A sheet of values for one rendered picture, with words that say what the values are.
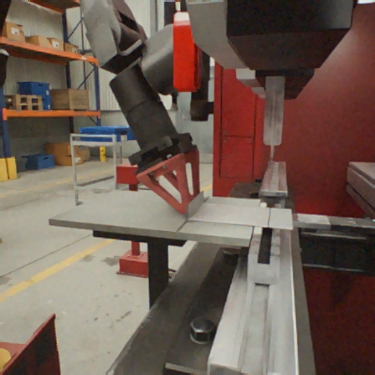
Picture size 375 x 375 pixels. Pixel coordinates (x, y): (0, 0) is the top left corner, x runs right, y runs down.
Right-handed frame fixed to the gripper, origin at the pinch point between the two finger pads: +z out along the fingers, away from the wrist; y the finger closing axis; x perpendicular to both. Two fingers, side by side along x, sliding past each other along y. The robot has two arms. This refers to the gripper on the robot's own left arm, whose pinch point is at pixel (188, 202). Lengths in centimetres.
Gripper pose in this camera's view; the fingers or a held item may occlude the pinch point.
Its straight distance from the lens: 46.6
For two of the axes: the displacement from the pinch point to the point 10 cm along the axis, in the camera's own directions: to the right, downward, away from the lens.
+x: -8.5, 4.0, 3.4
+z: 4.4, 9.0, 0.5
